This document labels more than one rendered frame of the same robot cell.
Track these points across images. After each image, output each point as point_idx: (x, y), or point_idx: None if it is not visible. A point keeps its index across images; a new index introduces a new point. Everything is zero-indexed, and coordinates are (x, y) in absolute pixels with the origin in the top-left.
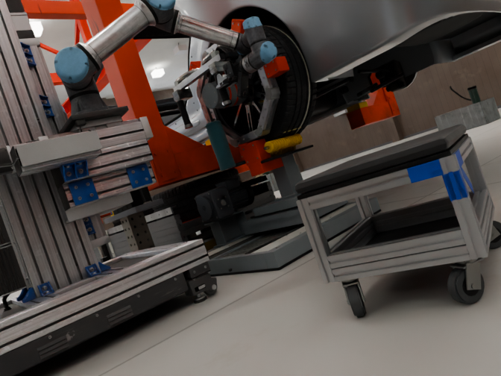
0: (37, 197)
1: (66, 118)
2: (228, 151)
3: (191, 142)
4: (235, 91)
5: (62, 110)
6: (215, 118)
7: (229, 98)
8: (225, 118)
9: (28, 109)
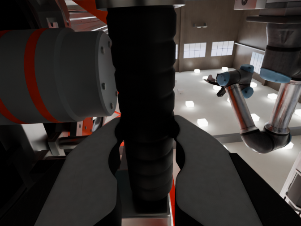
0: None
1: (277, 63)
2: None
3: (83, 0)
4: (3, 84)
5: (275, 74)
6: (49, 23)
7: (33, 58)
8: (19, 20)
9: None
